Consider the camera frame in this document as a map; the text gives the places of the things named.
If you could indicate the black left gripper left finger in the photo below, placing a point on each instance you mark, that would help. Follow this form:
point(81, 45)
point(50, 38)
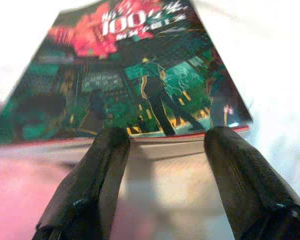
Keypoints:
point(90, 190)

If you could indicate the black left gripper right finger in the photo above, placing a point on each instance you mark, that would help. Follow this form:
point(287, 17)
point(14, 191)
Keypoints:
point(247, 190)

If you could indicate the dark green red book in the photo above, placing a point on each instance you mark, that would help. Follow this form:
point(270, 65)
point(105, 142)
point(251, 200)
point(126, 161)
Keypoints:
point(115, 82)

